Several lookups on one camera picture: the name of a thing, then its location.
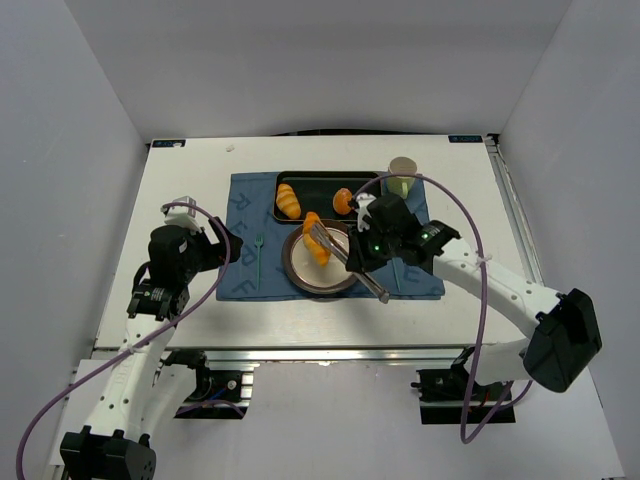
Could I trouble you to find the orange striped croissant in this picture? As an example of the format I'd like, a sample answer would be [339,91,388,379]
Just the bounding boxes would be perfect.
[303,211,331,267]

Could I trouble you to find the metal tongs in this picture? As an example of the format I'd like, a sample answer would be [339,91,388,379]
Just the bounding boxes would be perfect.
[308,222,391,305]

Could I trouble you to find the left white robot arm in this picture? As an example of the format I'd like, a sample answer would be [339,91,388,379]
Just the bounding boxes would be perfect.
[60,207,243,479]

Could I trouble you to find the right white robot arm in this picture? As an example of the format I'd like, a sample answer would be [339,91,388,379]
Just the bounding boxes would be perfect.
[346,193,602,393]

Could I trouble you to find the teal plastic fork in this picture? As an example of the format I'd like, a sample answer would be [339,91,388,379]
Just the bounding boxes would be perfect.
[254,233,264,290]

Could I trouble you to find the teal plastic knife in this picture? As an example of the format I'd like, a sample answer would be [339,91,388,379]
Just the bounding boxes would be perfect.
[391,259,401,293]

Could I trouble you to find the blue letter-print placemat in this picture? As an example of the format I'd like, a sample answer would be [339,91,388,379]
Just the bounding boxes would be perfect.
[216,172,445,301]

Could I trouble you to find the dark rimmed white plate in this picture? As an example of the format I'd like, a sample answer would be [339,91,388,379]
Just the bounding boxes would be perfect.
[281,226,357,295]

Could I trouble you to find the orange sugared bun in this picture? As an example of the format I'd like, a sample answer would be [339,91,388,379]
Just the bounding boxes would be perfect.
[332,188,352,216]

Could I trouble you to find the pale striped croissant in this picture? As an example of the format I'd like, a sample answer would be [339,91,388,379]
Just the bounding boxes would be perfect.
[276,183,301,220]

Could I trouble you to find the light green mug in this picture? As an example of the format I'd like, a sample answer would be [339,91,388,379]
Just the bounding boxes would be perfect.
[384,157,418,200]

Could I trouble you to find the black rectangular tray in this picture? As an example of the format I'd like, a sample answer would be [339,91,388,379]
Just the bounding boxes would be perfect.
[272,170,379,224]

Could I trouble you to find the right blue table label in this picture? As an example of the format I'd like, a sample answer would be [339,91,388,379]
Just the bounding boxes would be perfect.
[448,135,484,144]

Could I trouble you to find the blue table label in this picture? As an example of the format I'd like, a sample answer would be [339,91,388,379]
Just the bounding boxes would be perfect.
[448,135,484,144]
[151,139,186,149]

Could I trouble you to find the left blue table label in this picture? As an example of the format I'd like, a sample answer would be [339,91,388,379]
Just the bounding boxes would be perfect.
[151,139,186,149]

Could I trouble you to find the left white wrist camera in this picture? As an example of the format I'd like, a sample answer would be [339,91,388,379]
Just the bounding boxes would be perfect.
[161,196,202,235]

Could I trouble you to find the aluminium table side rail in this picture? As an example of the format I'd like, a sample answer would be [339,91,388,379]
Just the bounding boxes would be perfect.
[484,133,544,284]

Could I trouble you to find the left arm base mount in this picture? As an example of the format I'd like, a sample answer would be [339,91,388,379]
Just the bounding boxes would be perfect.
[156,350,253,420]

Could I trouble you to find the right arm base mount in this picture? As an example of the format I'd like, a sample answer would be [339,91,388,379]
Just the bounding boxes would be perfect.
[411,348,504,428]

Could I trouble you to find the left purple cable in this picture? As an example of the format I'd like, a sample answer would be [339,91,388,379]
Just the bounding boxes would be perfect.
[14,200,232,480]

